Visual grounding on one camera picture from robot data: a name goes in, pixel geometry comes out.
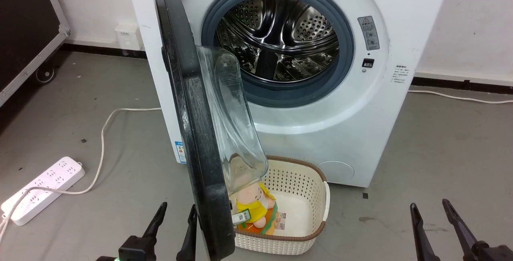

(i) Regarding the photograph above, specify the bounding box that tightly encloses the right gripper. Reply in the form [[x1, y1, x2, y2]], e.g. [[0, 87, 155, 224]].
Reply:
[[410, 199, 513, 261]]

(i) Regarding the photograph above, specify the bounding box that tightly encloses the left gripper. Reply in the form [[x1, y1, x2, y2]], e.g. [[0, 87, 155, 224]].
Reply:
[[96, 202, 198, 261]]

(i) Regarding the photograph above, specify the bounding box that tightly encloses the black washing machine door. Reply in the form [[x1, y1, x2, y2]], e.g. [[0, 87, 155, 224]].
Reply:
[[153, 0, 269, 261]]

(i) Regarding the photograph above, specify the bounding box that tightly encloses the white front-load washing machine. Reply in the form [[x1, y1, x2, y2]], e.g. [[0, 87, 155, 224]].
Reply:
[[125, 0, 453, 188]]

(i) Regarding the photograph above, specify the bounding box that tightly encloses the steel washing machine drum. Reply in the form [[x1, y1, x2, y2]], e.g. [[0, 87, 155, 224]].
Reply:
[[216, 0, 340, 83]]

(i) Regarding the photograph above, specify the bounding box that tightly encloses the blue energy label sticker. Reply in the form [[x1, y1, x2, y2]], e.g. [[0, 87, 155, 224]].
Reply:
[[175, 141, 188, 164]]

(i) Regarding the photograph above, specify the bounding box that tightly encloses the plush doll in yellow dress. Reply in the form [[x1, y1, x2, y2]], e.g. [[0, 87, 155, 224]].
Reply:
[[230, 182, 279, 236]]

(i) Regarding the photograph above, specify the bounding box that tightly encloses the cream perforated laundry basket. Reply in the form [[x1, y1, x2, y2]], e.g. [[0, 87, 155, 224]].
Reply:
[[228, 156, 331, 256]]

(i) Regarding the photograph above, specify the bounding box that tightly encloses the white power strip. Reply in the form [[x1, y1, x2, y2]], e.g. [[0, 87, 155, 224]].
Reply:
[[1, 156, 86, 227]]

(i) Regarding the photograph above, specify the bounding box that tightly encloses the black caster wheel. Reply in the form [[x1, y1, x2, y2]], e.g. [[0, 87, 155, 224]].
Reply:
[[35, 66, 56, 85]]

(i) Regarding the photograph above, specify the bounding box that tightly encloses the grey warning sticker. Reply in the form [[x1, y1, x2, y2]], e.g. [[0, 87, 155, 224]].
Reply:
[[357, 16, 380, 51]]

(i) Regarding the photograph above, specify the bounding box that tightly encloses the black flight case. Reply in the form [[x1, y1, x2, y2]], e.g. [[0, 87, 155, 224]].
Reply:
[[0, 0, 72, 107]]

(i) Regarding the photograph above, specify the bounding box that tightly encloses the white power strip cable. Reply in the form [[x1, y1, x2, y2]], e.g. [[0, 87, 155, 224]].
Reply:
[[0, 107, 162, 246]]

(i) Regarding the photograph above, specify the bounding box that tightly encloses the thin white floor cable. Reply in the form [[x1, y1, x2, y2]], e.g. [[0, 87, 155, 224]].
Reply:
[[408, 89, 513, 105]]

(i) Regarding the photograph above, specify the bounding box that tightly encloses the white wall outlet box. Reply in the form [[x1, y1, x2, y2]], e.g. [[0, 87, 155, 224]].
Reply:
[[115, 23, 142, 51]]

